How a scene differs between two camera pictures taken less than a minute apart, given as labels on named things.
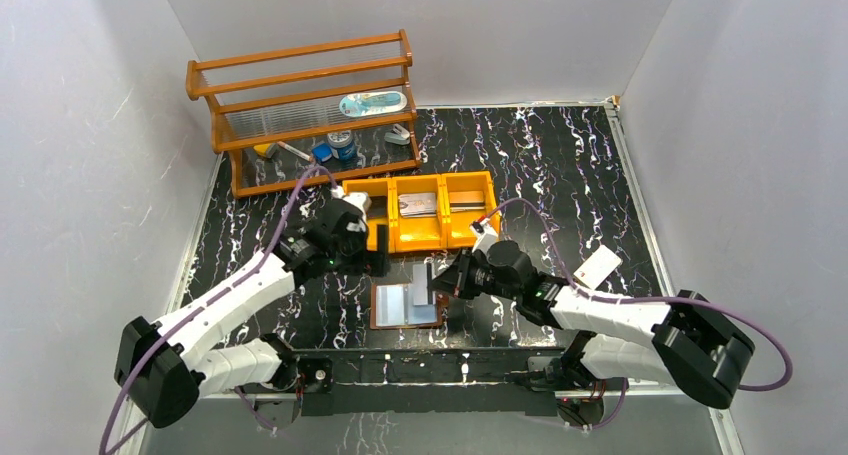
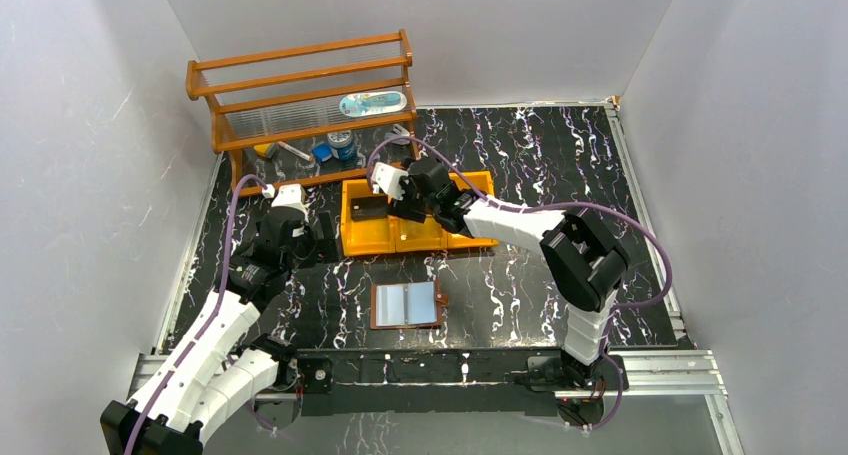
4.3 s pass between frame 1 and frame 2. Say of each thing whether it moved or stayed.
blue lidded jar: stayed
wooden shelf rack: stayed
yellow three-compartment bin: stayed
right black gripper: moved
